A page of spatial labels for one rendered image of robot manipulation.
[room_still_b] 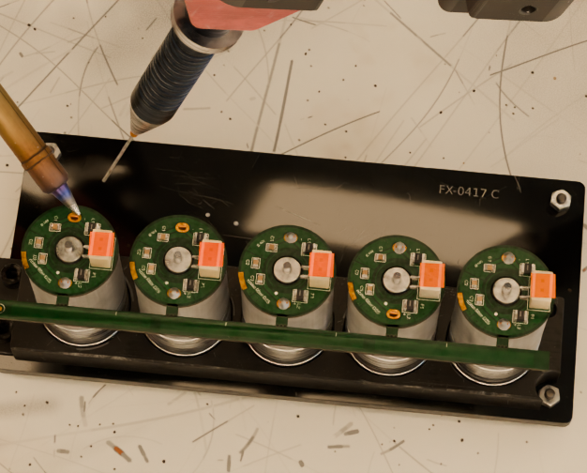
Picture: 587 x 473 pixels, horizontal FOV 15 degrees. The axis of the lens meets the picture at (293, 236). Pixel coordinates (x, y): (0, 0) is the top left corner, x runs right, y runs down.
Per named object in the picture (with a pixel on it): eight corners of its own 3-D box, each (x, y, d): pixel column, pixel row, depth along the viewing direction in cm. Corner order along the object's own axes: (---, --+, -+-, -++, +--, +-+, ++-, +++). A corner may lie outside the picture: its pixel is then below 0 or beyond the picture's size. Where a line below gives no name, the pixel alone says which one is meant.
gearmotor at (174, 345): (148, 278, 61) (136, 209, 56) (235, 286, 61) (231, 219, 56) (138, 360, 60) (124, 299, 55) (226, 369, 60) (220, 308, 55)
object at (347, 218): (-3, 379, 61) (-8, 367, 60) (34, 145, 63) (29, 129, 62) (567, 434, 60) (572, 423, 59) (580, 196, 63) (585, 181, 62)
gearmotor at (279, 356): (248, 287, 61) (244, 220, 56) (336, 296, 61) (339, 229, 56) (238, 371, 60) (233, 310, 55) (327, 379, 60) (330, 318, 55)
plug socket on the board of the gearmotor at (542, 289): (520, 278, 55) (522, 268, 55) (553, 281, 55) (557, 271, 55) (519, 307, 55) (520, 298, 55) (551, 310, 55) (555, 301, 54)
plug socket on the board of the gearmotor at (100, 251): (84, 236, 56) (82, 227, 55) (118, 239, 56) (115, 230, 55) (81, 266, 56) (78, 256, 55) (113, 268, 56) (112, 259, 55)
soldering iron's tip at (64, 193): (84, 208, 56) (62, 177, 56) (88, 208, 56) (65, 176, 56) (69, 221, 56) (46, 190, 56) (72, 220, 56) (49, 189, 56)
